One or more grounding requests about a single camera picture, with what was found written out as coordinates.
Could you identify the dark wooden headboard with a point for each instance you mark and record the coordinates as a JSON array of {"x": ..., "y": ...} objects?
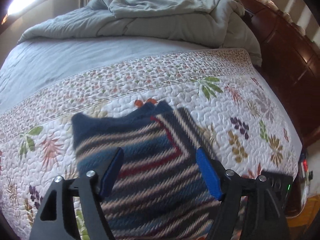
[{"x": 291, "y": 65}]

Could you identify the white floral quilted bedspread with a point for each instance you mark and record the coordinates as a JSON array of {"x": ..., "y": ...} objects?
[{"x": 44, "y": 83}]

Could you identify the grey rumpled duvet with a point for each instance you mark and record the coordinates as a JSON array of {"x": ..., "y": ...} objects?
[{"x": 210, "y": 23}]

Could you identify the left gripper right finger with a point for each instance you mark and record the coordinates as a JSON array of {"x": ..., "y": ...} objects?
[{"x": 264, "y": 217}]

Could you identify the blue striped knit sweater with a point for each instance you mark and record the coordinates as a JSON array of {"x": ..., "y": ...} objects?
[{"x": 159, "y": 192}]

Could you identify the black camera box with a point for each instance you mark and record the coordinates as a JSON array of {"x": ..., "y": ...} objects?
[{"x": 281, "y": 185}]

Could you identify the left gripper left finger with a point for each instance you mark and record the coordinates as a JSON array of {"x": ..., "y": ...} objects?
[{"x": 56, "y": 218}]

